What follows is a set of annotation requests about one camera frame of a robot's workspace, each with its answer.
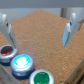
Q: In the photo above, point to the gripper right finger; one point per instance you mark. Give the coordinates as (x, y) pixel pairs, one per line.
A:
(70, 28)

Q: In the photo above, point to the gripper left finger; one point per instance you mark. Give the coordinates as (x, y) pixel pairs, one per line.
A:
(9, 31)

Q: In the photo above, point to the red button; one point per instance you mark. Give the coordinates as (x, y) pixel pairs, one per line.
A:
(7, 53)

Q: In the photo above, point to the blue button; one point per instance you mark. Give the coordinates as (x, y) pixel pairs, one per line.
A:
(22, 65)

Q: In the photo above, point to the green button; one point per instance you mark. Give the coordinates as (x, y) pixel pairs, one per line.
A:
(41, 77)

